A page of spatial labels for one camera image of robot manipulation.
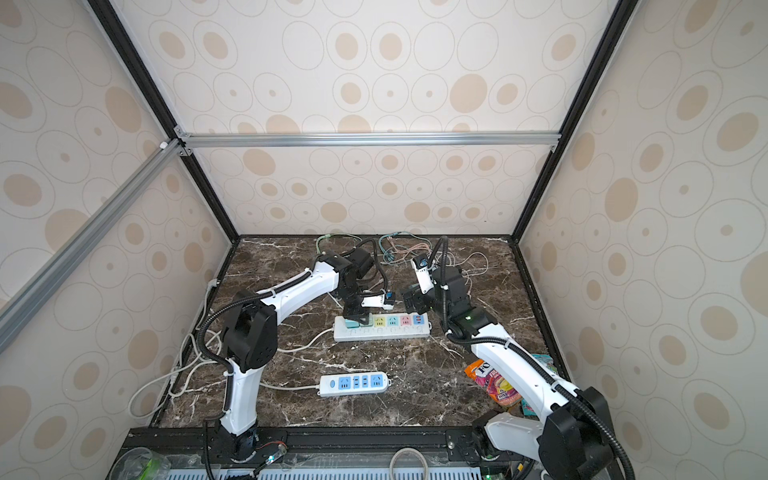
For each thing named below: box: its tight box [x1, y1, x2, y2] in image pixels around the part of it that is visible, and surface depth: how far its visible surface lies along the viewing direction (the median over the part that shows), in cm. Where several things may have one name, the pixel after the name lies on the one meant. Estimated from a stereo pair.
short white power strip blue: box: [317, 372, 392, 397], surface depth 83 cm
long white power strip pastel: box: [333, 312, 431, 342], surface depth 94 cm
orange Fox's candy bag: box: [464, 359, 522, 406], surface depth 83 cm
